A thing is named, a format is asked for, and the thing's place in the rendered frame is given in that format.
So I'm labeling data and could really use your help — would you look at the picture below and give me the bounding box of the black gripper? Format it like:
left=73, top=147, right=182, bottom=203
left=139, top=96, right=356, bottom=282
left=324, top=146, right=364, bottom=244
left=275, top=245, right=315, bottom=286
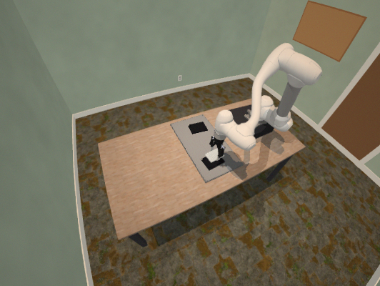
left=209, top=136, right=225, bottom=161

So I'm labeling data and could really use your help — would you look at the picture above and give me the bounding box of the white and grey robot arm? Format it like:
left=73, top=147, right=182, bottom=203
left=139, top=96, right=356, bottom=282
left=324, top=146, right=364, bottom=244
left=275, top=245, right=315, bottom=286
left=214, top=43, right=322, bottom=151

